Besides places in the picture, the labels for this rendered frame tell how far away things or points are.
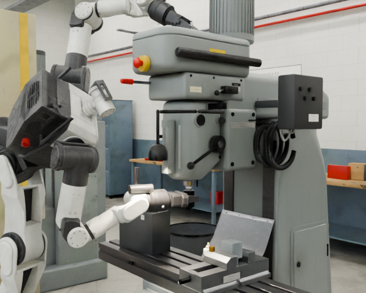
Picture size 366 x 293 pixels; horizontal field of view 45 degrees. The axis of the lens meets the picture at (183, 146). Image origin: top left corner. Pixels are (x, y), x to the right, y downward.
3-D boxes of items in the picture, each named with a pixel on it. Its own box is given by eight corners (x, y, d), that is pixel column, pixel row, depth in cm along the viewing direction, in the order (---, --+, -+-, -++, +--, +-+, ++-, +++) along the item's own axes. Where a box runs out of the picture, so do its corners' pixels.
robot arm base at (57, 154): (52, 180, 154) (61, 153, 150) (44, 159, 164) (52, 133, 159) (92, 182, 163) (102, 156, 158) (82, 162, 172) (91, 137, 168)
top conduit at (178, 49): (180, 56, 156) (180, 46, 156) (173, 57, 159) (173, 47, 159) (262, 67, 186) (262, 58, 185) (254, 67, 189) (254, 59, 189)
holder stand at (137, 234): (151, 256, 196) (151, 211, 195) (118, 247, 211) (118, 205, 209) (170, 250, 205) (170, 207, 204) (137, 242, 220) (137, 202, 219)
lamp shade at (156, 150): (144, 160, 165) (144, 143, 164) (154, 158, 171) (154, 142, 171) (161, 161, 161) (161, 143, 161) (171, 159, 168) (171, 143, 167)
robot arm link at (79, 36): (81, 17, 202) (74, 63, 197) (67, 2, 189) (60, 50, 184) (104, 16, 199) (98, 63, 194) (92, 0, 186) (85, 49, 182)
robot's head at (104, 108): (92, 120, 169) (108, 107, 165) (81, 97, 171) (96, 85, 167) (103, 120, 175) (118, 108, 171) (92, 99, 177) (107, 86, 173)
